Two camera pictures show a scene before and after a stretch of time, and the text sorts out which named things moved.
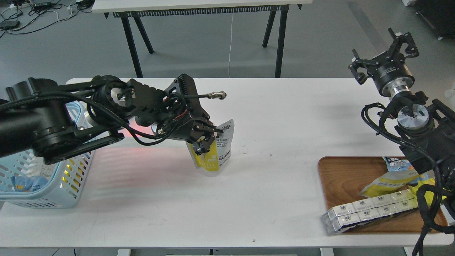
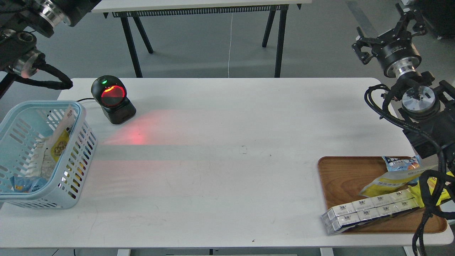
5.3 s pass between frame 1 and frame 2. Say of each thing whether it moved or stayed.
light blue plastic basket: stayed
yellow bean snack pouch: moved
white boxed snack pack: stayed
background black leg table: stayed
